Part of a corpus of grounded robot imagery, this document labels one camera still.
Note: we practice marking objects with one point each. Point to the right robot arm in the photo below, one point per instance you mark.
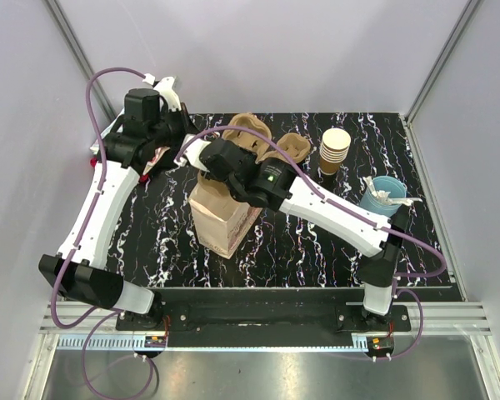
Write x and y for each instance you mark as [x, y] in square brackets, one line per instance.
[279, 186]

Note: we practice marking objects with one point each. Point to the paper cup stack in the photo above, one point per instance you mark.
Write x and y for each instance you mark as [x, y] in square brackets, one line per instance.
[333, 150]

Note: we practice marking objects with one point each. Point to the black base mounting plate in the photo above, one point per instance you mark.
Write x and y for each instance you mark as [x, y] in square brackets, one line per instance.
[317, 326]

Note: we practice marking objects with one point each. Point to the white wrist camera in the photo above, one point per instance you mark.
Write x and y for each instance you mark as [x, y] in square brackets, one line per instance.
[190, 156]
[166, 88]

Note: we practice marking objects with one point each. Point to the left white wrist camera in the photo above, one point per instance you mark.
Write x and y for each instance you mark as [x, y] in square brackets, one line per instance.
[166, 88]

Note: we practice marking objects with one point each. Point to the blue plastic cup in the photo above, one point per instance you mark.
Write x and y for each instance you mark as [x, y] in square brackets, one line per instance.
[388, 184]

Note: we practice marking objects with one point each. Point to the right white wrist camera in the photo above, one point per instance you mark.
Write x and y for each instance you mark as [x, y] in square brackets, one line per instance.
[190, 156]

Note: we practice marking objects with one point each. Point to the cardboard cup carrier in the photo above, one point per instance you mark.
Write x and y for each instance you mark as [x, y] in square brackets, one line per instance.
[245, 139]
[295, 146]

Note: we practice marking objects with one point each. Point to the paper takeout bag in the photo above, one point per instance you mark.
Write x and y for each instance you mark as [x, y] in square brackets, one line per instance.
[221, 222]

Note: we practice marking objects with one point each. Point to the red cloth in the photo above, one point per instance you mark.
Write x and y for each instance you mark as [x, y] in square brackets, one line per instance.
[143, 179]

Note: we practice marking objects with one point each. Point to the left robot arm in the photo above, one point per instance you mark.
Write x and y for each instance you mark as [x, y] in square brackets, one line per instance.
[144, 140]

